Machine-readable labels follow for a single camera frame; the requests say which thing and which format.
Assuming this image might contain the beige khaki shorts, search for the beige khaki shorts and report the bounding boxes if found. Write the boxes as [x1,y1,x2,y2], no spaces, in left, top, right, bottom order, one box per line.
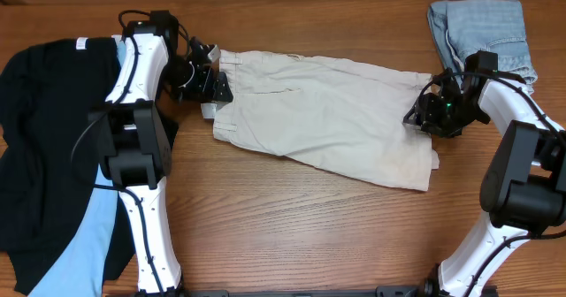
[213,50,440,191]

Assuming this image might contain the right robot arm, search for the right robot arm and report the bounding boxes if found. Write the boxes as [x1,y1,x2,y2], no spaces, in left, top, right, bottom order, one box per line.
[403,50,565,296]

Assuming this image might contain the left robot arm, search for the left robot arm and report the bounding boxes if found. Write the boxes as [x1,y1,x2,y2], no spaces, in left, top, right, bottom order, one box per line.
[85,10,233,296]

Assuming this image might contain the folded light blue jeans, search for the folded light blue jeans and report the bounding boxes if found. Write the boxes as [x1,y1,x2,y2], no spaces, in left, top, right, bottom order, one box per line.
[427,0,538,94]

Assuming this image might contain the black t-shirt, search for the black t-shirt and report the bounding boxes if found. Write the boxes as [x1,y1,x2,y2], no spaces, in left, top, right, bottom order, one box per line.
[1,34,181,296]

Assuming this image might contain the light blue t-shirt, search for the light blue t-shirt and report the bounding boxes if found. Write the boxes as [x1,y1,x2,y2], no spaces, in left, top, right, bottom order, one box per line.
[10,38,133,296]

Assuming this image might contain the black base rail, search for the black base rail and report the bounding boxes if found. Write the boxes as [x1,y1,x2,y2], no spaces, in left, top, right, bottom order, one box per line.
[187,286,418,297]

